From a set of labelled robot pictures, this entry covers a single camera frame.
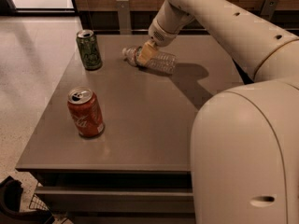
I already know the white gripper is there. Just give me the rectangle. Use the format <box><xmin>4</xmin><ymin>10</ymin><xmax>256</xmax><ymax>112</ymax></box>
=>
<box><xmin>137</xmin><ymin>0</ymin><xmax>194</xmax><ymax>66</ymax></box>

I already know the clear plastic water bottle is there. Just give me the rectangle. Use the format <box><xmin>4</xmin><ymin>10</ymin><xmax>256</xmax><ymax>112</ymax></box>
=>
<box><xmin>122</xmin><ymin>46</ymin><xmax>177</xmax><ymax>75</ymax></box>

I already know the dark robot base part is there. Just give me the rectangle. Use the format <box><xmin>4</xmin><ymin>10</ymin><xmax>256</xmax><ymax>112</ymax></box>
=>
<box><xmin>0</xmin><ymin>176</ymin><xmax>54</xmax><ymax>224</ymax></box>

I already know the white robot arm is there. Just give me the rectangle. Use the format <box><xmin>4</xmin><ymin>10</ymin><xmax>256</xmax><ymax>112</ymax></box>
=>
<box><xmin>139</xmin><ymin>0</ymin><xmax>299</xmax><ymax>224</ymax></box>

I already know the green soda can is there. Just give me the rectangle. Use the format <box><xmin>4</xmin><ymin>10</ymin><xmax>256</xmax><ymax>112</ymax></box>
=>
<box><xmin>76</xmin><ymin>29</ymin><xmax>102</xmax><ymax>70</ymax></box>

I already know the red cola can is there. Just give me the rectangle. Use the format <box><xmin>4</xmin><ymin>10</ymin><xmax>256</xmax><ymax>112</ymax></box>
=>
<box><xmin>67</xmin><ymin>87</ymin><xmax>105</xmax><ymax>138</ymax></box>

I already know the grey drawer front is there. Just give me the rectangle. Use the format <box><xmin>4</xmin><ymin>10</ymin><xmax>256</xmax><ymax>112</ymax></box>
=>
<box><xmin>35</xmin><ymin>187</ymin><xmax>194</xmax><ymax>214</ymax></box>

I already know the left metal wall bracket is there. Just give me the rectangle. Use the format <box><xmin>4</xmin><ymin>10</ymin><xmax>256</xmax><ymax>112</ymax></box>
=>
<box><xmin>117</xmin><ymin>0</ymin><xmax>132</xmax><ymax>35</ymax></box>

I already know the metal wall bracket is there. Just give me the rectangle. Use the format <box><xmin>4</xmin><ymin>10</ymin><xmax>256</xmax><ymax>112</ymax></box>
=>
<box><xmin>117</xmin><ymin>0</ymin><xmax>132</xmax><ymax>35</ymax></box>
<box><xmin>260</xmin><ymin>0</ymin><xmax>279</xmax><ymax>20</ymax></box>

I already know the right metal wall bracket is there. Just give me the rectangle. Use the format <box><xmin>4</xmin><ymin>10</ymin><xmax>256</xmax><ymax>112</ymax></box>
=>
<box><xmin>260</xmin><ymin>0</ymin><xmax>279</xmax><ymax>20</ymax></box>

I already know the wire mesh basket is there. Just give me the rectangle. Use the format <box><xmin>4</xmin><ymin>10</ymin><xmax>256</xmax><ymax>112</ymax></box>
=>
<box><xmin>29</xmin><ymin>192</ymin><xmax>49</xmax><ymax>211</ymax></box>

